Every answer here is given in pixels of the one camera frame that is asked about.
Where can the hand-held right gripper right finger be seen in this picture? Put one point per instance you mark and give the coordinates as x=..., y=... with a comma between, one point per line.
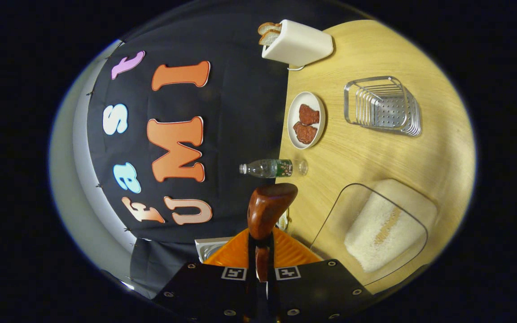
x=321, y=287

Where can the wooden spoon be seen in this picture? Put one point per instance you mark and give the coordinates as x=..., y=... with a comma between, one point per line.
x=269, y=206

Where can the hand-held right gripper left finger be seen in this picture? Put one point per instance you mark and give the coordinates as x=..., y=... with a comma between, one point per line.
x=204, y=287

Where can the white rice cooker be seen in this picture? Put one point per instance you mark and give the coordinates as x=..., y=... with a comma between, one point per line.
x=204, y=246

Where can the white divided dish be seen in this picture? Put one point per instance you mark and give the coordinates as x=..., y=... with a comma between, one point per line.
x=283, y=220

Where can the white round plate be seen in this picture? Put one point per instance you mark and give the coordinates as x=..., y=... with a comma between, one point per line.
x=292, y=119

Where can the clear rice container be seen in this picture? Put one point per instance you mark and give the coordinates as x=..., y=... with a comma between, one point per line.
x=330, y=224

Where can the metal chopstick holder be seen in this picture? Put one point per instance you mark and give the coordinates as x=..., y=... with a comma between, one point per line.
x=382, y=107

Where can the clear plastic water bottle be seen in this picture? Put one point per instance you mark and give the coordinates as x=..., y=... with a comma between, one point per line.
x=269, y=168

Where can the black backdrop cloth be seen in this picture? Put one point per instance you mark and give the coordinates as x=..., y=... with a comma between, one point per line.
x=240, y=112

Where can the white toaster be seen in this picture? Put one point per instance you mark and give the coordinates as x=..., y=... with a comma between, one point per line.
x=299, y=45

